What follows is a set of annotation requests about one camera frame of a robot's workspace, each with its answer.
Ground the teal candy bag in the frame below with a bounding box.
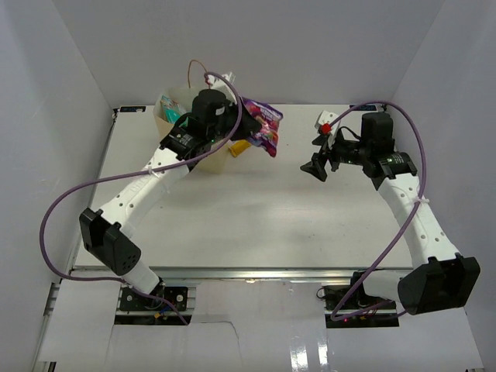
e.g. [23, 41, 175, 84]
[160, 95, 188, 124]

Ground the brown paper bag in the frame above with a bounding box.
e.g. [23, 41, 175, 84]
[153, 59, 229, 175]

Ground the pink purple gummy bag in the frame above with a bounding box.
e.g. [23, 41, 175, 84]
[242, 98, 283, 157]

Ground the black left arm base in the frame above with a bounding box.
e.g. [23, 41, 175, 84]
[117, 284, 189, 319]

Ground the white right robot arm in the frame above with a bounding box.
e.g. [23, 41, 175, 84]
[301, 111, 481, 315]

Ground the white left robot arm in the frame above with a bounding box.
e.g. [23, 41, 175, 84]
[79, 89, 262, 309]

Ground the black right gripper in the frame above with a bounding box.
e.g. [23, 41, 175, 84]
[300, 129, 370, 182]

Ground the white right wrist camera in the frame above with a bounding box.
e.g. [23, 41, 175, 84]
[315, 110, 341, 148]

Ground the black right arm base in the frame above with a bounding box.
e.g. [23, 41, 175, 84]
[315, 273, 399, 329]

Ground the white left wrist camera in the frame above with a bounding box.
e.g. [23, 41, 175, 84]
[205, 72, 236, 96]

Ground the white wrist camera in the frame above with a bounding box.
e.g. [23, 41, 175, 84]
[205, 72, 236, 96]
[315, 110, 341, 148]

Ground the yellow snack bar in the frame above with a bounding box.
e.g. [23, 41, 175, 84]
[229, 140, 251, 157]

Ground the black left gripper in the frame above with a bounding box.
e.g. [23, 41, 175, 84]
[208, 96, 260, 144]

